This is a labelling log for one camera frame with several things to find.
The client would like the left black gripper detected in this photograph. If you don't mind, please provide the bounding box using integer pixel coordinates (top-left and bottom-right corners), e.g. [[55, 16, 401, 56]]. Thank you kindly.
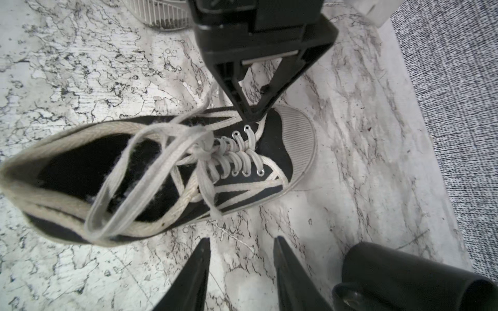
[[188, 0, 338, 122]]

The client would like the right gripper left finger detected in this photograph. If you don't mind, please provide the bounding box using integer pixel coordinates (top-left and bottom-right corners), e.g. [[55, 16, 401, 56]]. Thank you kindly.
[[153, 238, 211, 311]]

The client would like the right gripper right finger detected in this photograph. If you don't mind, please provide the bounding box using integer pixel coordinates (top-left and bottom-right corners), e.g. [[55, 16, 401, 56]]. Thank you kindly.
[[274, 236, 332, 311]]

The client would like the black canvas sneaker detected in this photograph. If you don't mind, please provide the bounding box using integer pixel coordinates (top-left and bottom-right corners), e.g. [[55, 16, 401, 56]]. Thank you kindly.
[[1, 105, 317, 247], [122, 0, 191, 31]]

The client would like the black metal mug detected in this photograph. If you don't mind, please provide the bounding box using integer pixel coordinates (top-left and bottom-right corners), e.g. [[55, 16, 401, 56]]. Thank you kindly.
[[332, 242, 497, 310]]

